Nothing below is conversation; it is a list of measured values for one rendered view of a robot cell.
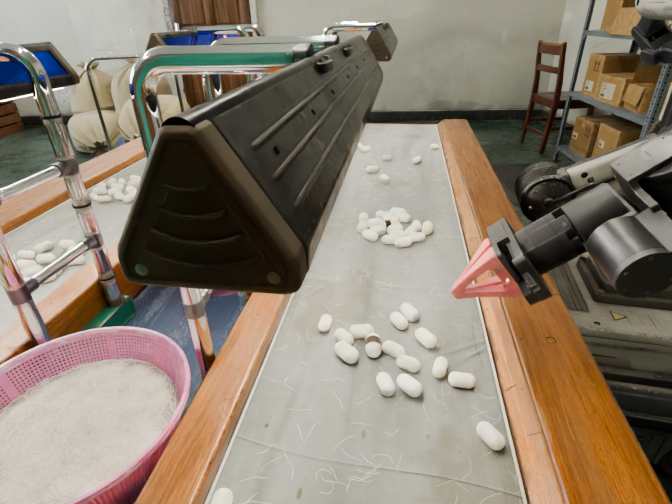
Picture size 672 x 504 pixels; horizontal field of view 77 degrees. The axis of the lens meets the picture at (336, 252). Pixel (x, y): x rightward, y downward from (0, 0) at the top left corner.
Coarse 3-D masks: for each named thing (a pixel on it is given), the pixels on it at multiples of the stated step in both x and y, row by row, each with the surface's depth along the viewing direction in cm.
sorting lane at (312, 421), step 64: (384, 128) 168; (384, 192) 108; (448, 192) 107; (320, 256) 80; (384, 256) 80; (448, 256) 79; (384, 320) 63; (448, 320) 63; (256, 384) 52; (320, 384) 52; (448, 384) 52; (256, 448) 45; (320, 448) 45; (384, 448) 44; (448, 448) 44; (512, 448) 44
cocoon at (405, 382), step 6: (402, 378) 50; (408, 378) 50; (402, 384) 50; (408, 384) 50; (414, 384) 50; (420, 384) 50; (408, 390) 50; (414, 390) 49; (420, 390) 49; (414, 396) 49
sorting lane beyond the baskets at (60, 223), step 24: (48, 216) 100; (72, 216) 100; (96, 216) 99; (120, 216) 99; (24, 240) 89; (48, 240) 89; (48, 264) 80; (0, 288) 73; (48, 288) 73; (0, 312) 67
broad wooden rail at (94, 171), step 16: (128, 144) 146; (96, 160) 131; (112, 160) 130; (128, 160) 132; (96, 176) 118; (32, 192) 107; (48, 192) 107; (64, 192) 108; (0, 208) 99; (16, 208) 98; (32, 208) 98; (48, 208) 103; (0, 224) 91; (16, 224) 94
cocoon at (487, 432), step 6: (480, 426) 45; (486, 426) 44; (492, 426) 44; (480, 432) 44; (486, 432) 44; (492, 432) 44; (498, 432) 44; (486, 438) 44; (492, 438) 43; (498, 438) 43; (492, 444) 43; (498, 444) 43; (504, 444) 43
